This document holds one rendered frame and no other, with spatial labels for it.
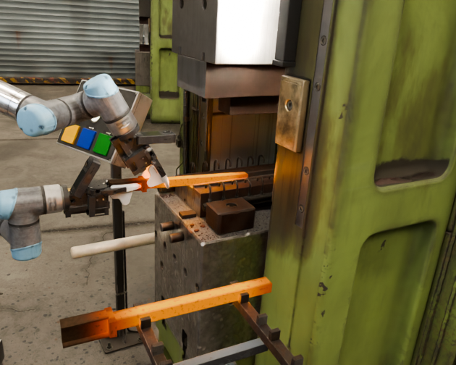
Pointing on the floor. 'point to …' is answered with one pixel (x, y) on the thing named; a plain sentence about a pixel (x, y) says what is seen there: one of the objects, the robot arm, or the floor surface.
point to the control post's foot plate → (131, 339)
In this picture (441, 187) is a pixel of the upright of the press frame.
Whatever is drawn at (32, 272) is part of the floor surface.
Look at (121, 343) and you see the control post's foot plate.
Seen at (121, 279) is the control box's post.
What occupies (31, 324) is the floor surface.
